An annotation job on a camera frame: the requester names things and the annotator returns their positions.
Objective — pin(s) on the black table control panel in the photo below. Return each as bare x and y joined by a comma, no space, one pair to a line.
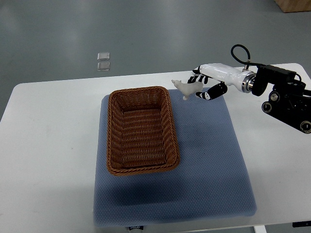
301,224

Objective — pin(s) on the upper floor outlet plate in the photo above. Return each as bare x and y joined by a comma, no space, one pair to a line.
102,56

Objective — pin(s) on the brown wicker basket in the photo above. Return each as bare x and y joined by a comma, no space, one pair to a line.
141,134

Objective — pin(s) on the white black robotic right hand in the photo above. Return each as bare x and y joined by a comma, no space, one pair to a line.
225,75

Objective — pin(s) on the black label under table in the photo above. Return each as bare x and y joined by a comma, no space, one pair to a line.
136,228

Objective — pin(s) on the blue textured mat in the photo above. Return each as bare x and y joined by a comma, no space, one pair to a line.
211,180

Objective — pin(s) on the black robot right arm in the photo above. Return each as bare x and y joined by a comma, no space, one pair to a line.
289,101

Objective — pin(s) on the white table leg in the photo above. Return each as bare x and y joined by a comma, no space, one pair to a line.
260,229

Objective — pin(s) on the white toy polar bear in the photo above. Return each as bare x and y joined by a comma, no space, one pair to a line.
187,88

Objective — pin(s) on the wooden furniture corner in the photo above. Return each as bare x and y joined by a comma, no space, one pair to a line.
293,6

